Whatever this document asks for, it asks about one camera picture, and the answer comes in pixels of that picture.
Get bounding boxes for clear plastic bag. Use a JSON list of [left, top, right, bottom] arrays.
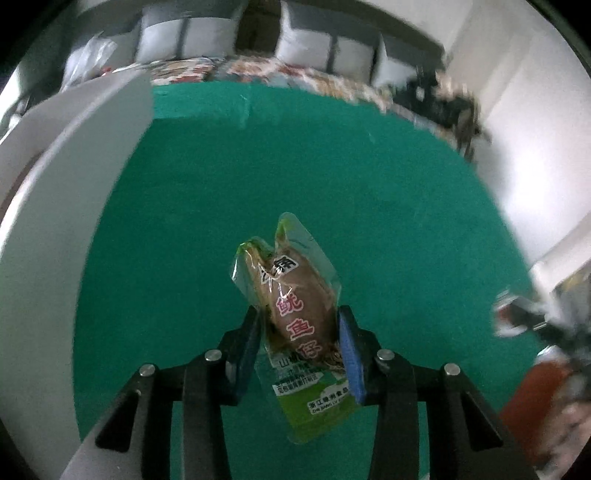
[[64, 34, 117, 89]]

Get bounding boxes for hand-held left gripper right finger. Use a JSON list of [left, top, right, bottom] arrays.
[[337, 305, 539, 480]]

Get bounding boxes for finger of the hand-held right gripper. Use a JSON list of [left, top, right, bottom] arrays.
[[493, 295, 550, 340]]

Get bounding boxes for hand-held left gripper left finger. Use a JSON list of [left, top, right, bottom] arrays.
[[60, 305, 262, 480]]

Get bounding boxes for clear packet brown squid snack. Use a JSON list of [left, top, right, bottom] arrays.
[[229, 212, 359, 445]]

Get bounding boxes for dark brown headboard panel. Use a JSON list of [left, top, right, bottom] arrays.
[[235, 0, 448, 63]]

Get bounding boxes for green cloth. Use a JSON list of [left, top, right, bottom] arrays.
[[71, 85, 546, 480]]

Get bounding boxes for white cardboard box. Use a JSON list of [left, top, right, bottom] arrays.
[[0, 69, 154, 462]]

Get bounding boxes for floral bedsheet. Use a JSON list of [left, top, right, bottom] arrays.
[[105, 54, 463, 154]]

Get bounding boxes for grey two-tone pillow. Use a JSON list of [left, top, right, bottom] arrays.
[[137, 0, 246, 64], [276, 0, 380, 78], [373, 32, 445, 92], [65, 9, 141, 88]]

